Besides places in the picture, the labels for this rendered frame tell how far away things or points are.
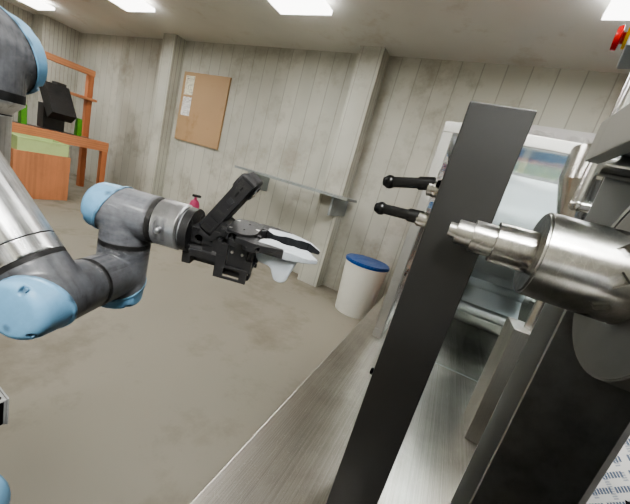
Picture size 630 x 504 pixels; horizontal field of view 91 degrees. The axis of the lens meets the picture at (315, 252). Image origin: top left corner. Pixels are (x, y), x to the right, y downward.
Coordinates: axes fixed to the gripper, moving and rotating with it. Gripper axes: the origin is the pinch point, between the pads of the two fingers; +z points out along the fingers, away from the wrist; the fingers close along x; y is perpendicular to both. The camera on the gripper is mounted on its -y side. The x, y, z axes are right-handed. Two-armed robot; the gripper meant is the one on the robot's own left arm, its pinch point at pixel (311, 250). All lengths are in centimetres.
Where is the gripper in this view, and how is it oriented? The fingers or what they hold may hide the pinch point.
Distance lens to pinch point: 48.9
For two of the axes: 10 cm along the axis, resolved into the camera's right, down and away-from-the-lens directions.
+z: 9.6, 2.7, 0.1
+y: -2.6, 9.0, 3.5
